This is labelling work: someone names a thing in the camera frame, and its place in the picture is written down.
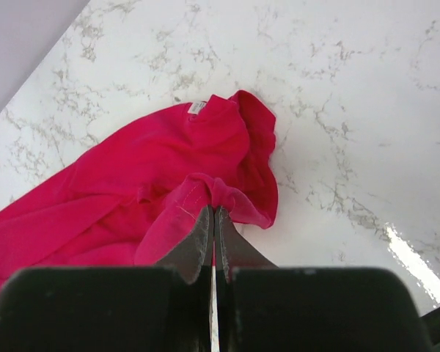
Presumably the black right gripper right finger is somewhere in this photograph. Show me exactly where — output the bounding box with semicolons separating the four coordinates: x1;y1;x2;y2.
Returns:
214;207;276;282

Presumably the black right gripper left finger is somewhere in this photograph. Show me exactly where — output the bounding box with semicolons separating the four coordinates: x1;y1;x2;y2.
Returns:
155;205;214;285

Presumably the red t shirt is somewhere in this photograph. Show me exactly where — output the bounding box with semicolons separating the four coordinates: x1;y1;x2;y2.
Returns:
0;90;278;288

